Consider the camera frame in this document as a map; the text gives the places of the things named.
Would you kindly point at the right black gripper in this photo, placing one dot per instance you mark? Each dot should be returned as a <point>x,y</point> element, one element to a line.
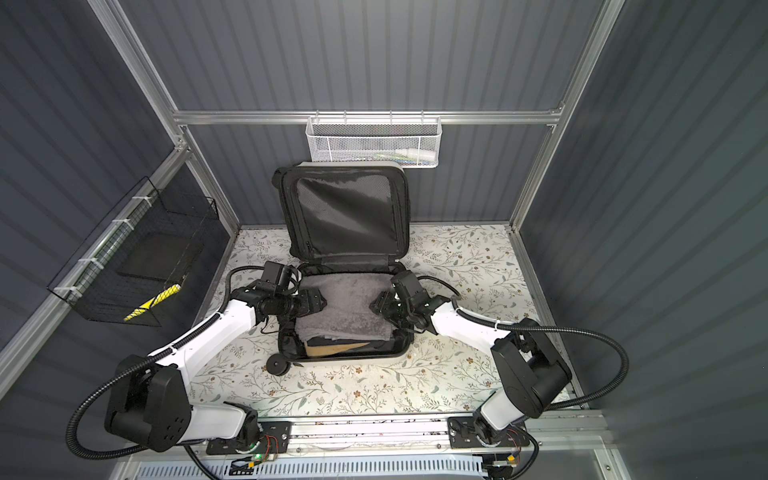
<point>384,301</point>

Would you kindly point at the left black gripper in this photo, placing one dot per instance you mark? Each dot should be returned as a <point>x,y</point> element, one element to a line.
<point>306,306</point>

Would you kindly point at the grey towel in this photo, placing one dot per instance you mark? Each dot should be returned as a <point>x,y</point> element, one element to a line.
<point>347,315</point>

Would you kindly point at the tan shorts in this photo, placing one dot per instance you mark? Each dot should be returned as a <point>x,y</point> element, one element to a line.
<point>321,347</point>

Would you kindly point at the black carry-on suitcase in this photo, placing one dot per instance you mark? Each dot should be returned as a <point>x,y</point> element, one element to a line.
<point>343,218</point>

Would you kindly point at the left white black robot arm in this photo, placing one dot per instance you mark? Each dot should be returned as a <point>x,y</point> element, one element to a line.
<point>149,402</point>

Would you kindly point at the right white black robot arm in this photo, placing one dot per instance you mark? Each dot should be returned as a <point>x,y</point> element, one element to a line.
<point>531,369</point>

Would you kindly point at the yellow black striped item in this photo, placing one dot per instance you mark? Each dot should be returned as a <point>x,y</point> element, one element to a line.
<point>155,300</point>

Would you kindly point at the white tube in basket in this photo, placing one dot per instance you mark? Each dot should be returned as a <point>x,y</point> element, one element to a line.
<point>412,156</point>

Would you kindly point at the white perforated vent panel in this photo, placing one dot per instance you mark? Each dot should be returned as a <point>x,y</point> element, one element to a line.
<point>371,467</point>

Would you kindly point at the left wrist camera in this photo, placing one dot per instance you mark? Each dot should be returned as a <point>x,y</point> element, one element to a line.
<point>279,278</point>

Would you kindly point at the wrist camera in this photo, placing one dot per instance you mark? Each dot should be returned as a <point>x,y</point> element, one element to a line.
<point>279,278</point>
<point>407,287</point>

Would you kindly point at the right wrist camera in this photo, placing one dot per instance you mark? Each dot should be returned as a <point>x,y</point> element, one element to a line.
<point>407,287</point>

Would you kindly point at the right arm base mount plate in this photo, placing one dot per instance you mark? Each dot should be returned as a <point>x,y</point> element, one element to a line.
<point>467,432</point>

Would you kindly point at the black wire mesh basket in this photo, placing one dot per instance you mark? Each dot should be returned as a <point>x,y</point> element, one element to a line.
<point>156,243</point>

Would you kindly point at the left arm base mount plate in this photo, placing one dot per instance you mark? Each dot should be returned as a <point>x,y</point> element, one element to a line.
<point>272,438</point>

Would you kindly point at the aluminium front rail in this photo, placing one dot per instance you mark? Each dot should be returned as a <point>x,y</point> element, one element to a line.
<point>414,434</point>

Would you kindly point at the white wire mesh basket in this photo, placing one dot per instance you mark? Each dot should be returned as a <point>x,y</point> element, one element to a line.
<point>346,141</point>

